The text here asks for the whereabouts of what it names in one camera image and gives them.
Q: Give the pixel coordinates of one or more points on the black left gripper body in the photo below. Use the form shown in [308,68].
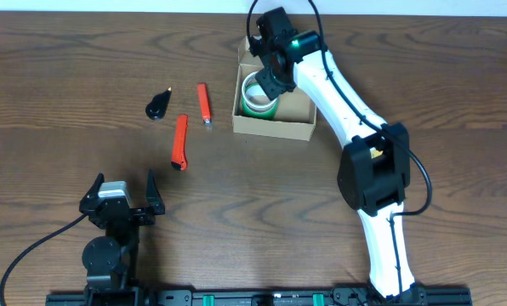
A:
[139,212]

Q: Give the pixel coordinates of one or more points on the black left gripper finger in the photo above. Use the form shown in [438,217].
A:
[153,196]
[91,200]

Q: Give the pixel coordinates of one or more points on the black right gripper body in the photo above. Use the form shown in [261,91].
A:
[270,85]

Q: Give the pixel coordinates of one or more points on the white tape roll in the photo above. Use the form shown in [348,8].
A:
[253,93]

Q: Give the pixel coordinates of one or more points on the green tape roll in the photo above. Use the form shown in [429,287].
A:
[266,112]

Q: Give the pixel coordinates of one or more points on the yellow sticky note pad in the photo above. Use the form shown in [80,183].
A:
[375,153]

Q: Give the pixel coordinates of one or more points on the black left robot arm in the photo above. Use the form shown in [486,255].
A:
[111,259]

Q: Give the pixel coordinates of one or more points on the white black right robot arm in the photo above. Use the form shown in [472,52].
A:
[374,168]

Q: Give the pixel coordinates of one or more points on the brown cardboard box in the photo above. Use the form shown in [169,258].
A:
[295,116]

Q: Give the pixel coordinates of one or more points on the red utility knife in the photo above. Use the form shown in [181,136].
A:
[178,158]

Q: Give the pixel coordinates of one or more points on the red stapler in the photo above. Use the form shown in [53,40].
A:
[202,93]

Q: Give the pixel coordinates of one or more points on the black teardrop tape dispenser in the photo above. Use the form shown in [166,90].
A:
[157,108]

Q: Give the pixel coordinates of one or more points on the black mounting rail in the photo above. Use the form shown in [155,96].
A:
[338,296]

